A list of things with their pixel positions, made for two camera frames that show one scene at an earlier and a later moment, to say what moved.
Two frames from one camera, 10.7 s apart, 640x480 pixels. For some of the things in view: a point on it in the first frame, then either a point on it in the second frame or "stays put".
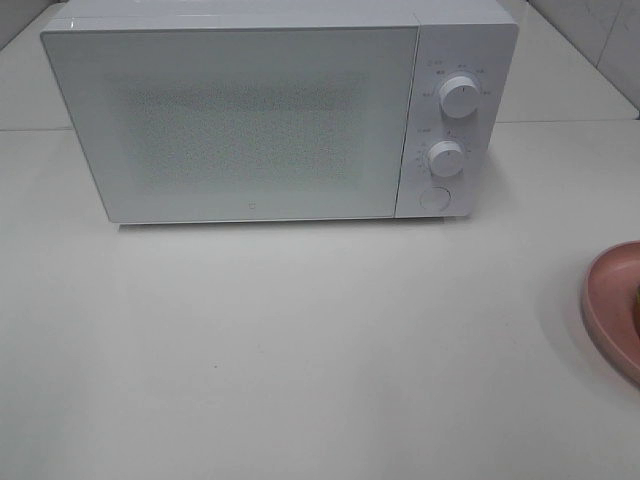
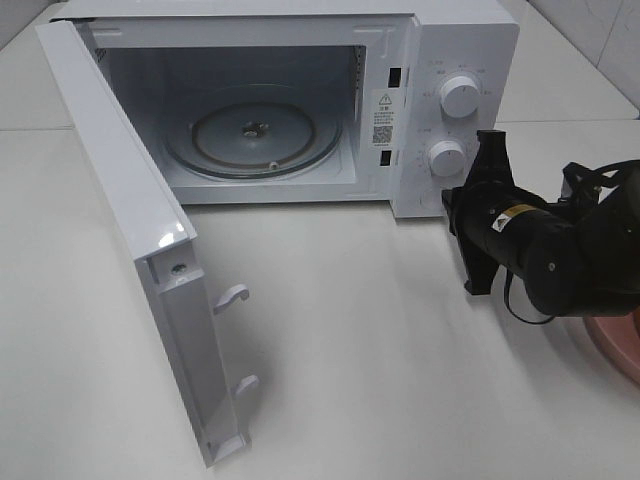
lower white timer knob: x=445 y=158 stays put
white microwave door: x=241 y=124 to x=172 y=271
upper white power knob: x=459 y=97 stays put
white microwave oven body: x=232 y=111 stays put
